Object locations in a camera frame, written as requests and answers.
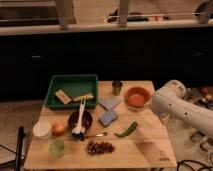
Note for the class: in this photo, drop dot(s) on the green pepper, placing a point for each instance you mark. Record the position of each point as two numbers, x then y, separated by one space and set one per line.
128 131

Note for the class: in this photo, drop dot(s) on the grey-blue cloth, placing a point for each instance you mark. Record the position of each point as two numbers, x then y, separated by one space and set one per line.
109 103

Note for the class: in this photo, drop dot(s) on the yellow corn cob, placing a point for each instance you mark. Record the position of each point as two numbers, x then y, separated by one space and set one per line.
88 96

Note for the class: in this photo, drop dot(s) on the small metal knife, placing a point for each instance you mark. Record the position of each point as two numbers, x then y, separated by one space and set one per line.
97 135

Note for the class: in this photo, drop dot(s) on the small metal cup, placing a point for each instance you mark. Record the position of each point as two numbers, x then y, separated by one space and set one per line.
116 87

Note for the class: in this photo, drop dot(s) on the white plastic cup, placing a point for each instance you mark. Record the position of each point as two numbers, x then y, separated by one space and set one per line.
42 129

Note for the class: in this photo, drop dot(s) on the bunch of purple grapes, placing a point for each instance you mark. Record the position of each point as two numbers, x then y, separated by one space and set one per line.
95 148

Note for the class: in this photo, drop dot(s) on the orange bowl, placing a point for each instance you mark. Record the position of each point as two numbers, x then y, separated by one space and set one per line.
137 96

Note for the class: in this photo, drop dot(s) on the light green cup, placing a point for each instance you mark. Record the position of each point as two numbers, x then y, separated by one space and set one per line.
56 147

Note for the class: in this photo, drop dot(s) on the orange fruit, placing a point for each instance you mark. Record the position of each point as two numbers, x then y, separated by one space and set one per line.
58 128

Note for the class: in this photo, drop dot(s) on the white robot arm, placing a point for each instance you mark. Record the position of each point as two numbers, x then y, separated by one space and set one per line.
169 99

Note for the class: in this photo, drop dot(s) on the green plastic tray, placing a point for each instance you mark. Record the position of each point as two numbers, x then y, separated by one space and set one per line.
73 86

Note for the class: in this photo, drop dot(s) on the blue sponge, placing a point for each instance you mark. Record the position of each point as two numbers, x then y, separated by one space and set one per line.
108 117

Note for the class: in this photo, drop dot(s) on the black chair frame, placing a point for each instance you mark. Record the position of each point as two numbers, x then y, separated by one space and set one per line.
18 152

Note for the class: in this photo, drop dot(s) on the tan sponge block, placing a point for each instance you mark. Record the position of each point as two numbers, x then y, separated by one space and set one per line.
63 97

